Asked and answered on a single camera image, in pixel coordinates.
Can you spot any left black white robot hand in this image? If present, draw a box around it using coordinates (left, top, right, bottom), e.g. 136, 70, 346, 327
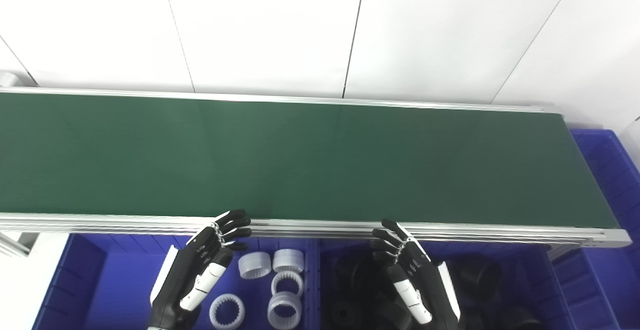
147, 209, 253, 330

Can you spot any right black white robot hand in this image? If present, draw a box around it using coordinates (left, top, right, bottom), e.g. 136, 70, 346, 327
370, 219, 463, 330

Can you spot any black plastic cylindrical part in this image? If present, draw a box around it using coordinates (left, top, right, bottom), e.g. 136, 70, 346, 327
334, 255, 381, 296
447, 253, 502, 303
327, 298, 366, 330

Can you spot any blue bin with white rings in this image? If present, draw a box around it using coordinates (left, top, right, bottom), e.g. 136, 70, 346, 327
31, 233, 321, 330

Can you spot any blue bin with black parts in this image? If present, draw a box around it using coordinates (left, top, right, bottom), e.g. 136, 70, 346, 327
312, 238, 576, 330

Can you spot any green conveyor belt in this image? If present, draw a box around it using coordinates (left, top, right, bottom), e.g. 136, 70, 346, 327
0, 92, 621, 230
0, 86, 633, 248

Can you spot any aluminium conveyor leg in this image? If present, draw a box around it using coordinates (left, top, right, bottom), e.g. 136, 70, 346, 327
0, 230, 41, 258

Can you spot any empty blue plastic bin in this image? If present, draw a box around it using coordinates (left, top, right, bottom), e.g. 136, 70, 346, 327
550, 129, 640, 330

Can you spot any white toothed plastic ring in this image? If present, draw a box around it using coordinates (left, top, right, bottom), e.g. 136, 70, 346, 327
209, 294, 245, 330
272, 249, 305, 273
238, 253, 272, 279
271, 271, 304, 297
267, 292, 303, 330

